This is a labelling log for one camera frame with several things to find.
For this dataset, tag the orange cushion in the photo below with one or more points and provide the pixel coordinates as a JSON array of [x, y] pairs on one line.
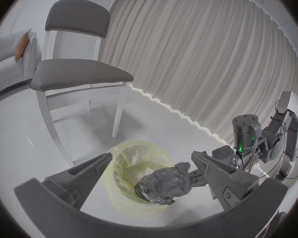
[[21, 47]]

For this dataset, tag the pale grey cushion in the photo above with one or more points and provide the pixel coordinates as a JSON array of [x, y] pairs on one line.
[[29, 53], [7, 46]]

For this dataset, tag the white trash bin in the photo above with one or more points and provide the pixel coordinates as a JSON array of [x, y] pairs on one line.
[[142, 173]]

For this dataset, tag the pale grey sofa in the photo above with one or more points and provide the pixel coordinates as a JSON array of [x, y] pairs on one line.
[[5, 75]]

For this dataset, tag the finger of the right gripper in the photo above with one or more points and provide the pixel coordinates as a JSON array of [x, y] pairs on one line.
[[200, 181], [196, 173]]

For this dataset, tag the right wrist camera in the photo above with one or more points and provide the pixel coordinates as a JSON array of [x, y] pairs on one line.
[[222, 156]]

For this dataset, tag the black plastic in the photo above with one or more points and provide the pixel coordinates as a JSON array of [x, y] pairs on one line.
[[164, 182]]

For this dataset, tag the white curtain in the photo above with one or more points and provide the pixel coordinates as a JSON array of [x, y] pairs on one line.
[[201, 58]]

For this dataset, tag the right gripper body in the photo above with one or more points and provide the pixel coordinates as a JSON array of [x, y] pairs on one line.
[[247, 159]]

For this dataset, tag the yellow plastic bag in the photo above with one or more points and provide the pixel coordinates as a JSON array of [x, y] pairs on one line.
[[119, 162]]

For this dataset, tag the grey padded white chair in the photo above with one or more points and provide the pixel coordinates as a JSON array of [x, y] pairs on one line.
[[79, 71]]

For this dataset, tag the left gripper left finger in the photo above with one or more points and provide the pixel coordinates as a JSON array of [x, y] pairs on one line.
[[77, 180]]

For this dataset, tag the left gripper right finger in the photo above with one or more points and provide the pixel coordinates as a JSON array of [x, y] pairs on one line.
[[223, 180]]

